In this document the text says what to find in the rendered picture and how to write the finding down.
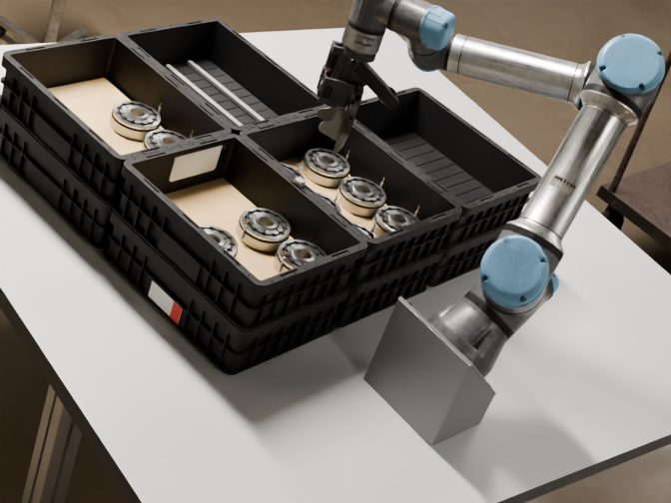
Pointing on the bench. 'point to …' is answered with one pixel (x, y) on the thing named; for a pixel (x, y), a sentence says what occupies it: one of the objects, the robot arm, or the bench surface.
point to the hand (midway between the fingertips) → (338, 142)
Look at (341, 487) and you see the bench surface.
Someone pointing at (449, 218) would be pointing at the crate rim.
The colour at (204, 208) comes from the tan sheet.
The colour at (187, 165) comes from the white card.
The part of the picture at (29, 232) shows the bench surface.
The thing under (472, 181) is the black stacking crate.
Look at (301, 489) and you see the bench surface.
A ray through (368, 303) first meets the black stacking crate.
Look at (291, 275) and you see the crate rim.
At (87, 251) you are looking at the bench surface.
